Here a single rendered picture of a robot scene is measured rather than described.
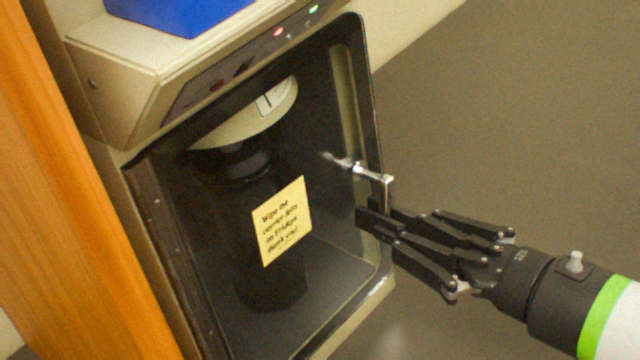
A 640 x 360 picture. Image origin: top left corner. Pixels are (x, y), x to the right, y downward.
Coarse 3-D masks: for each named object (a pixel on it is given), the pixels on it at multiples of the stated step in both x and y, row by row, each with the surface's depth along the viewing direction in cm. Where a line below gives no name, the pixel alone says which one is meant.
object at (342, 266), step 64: (320, 64) 71; (192, 128) 62; (256, 128) 68; (320, 128) 75; (192, 192) 64; (256, 192) 71; (320, 192) 79; (192, 256) 67; (256, 256) 74; (320, 256) 83; (384, 256) 94; (256, 320) 78; (320, 320) 88
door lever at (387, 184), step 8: (360, 160) 82; (352, 168) 82; (360, 168) 82; (352, 176) 82; (360, 176) 82; (368, 176) 81; (376, 176) 81; (384, 176) 80; (376, 184) 81; (384, 184) 79; (392, 184) 79; (384, 192) 80; (392, 192) 81; (384, 200) 81; (392, 200) 81; (384, 208) 81; (392, 208) 82; (392, 216) 82
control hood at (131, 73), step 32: (256, 0) 49; (288, 0) 50; (96, 32) 50; (128, 32) 49; (160, 32) 48; (224, 32) 47; (256, 32) 51; (96, 64) 49; (128, 64) 46; (160, 64) 44; (192, 64) 46; (256, 64) 62; (96, 96) 52; (128, 96) 48; (160, 96) 47; (128, 128) 52
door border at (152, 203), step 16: (144, 160) 59; (144, 176) 59; (144, 192) 60; (160, 192) 61; (144, 208) 60; (160, 208) 62; (160, 224) 62; (160, 240) 63; (176, 240) 65; (160, 256) 64; (176, 256) 65; (176, 272) 66; (192, 272) 68; (176, 288) 66; (192, 288) 68; (192, 304) 69; (192, 320) 69; (208, 320) 72; (208, 336) 73; (208, 352) 73; (224, 352) 76
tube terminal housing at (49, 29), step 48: (48, 0) 49; (96, 0) 52; (48, 48) 53; (288, 48) 69; (96, 144) 58; (144, 144) 60; (144, 240) 64; (384, 288) 100; (192, 336) 72; (336, 336) 95
